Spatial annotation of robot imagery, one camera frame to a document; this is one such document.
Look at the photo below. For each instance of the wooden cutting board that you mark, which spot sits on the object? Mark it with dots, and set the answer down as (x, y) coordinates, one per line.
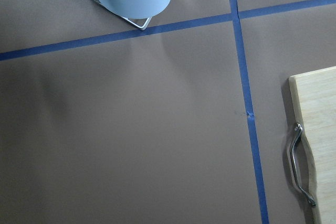
(313, 99)

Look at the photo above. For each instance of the metal board handle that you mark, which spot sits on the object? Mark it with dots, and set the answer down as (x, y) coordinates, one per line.
(299, 166)

